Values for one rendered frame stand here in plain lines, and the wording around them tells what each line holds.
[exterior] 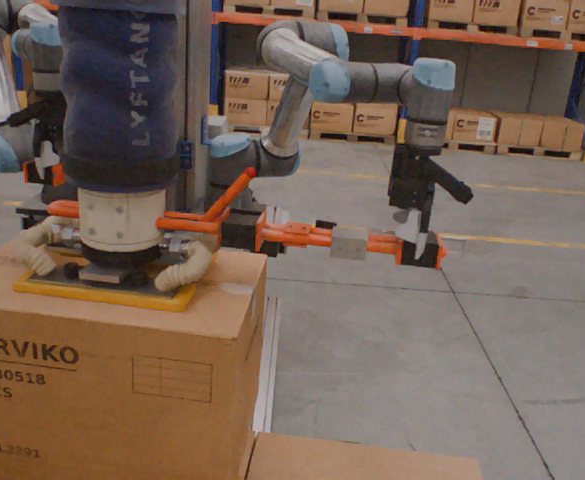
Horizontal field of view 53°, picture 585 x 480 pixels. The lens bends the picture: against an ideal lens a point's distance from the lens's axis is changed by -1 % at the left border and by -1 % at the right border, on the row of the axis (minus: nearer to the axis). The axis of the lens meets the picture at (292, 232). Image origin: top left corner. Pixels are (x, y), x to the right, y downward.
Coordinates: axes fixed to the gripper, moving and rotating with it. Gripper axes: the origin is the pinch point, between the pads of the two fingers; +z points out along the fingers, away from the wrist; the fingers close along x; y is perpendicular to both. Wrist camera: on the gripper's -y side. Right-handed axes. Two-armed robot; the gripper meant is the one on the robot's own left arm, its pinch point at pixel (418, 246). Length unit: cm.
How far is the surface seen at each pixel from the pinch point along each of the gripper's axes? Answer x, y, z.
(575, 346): -192, -123, 121
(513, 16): -742, -183, -63
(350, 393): -121, 2, 121
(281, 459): -10, 24, 66
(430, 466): -15, -15, 66
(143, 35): 8, 53, -36
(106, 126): 11, 59, -20
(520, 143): -747, -227, 105
